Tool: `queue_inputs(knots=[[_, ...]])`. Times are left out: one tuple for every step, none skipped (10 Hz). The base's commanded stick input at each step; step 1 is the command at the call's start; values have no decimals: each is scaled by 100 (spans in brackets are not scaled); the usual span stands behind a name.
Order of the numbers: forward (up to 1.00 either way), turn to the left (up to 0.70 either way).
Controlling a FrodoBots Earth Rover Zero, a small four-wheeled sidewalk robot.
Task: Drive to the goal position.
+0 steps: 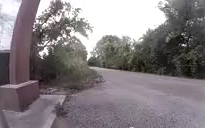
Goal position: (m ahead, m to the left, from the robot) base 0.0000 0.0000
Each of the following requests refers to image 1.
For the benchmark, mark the tree with bushes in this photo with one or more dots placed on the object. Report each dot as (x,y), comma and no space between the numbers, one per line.
(61,50)

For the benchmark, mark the stony bed of earth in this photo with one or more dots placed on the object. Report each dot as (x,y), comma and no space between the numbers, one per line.
(61,89)

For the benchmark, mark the grey gravel asphalt road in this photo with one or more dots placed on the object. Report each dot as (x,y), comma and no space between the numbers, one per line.
(140,100)

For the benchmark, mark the row of trees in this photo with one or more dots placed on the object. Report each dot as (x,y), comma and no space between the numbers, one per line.
(176,46)

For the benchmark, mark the reddish-brown pillar with base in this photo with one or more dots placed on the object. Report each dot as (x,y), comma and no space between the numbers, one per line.
(20,50)

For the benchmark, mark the pale concrete pavement slab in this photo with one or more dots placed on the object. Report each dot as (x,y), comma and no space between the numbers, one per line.
(33,113)

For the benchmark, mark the dark wall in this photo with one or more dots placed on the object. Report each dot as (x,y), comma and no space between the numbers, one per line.
(1,68)

